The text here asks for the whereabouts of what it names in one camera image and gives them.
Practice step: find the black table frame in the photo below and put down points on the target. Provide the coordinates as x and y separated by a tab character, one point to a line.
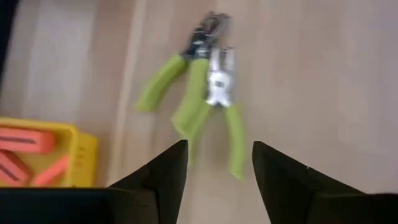
6	31

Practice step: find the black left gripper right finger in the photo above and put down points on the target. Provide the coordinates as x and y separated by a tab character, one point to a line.
311	202

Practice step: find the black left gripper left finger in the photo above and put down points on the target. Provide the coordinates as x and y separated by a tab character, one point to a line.
109	205

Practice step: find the yellow plastic bin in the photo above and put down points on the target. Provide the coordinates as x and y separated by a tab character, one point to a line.
84	161

